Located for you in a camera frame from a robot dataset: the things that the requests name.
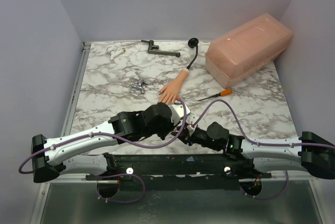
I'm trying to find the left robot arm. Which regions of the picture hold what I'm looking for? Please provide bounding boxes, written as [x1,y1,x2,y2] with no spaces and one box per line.
[31,103,190,183]

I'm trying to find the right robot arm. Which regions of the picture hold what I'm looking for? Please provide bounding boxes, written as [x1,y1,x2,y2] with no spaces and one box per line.
[177,122,334,180]

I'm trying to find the mannequin practice hand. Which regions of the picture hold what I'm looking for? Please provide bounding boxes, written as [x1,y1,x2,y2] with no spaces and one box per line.
[158,68,189,105]

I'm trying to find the chrome faucet tap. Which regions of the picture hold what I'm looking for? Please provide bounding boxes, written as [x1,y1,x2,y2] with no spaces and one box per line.
[131,78,151,94]

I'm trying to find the white plastic faucet tap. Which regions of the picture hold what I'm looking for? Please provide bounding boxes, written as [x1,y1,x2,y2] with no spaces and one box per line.
[106,47,126,61]

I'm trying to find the black flexible stand with base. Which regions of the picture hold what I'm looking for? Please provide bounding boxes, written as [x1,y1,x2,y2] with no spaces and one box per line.
[186,37,199,70]

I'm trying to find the pink plastic storage box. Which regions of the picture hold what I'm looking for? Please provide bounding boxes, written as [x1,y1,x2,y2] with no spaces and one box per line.
[205,14,293,89]

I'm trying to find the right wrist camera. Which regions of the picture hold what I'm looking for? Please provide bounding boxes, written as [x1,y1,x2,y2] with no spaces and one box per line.
[186,113,199,131]

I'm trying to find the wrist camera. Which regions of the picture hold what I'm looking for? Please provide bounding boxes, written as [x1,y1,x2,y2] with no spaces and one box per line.
[169,103,191,127]
[186,113,199,131]

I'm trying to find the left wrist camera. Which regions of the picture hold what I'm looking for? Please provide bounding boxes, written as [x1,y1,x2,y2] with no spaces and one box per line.
[169,103,191,127]

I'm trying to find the black mounting rail base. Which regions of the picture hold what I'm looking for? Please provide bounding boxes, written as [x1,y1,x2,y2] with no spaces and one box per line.
[97,153,271,194]

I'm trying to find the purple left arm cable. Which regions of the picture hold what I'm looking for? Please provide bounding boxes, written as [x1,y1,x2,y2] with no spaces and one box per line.
[18,98,188,204]

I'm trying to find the orange handled screwdriver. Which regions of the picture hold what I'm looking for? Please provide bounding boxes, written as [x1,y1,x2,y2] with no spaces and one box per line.
[198,89,232,102]

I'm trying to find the dark bronze faucet handle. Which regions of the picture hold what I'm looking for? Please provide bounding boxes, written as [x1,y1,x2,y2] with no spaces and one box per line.
[141,39,181,58]

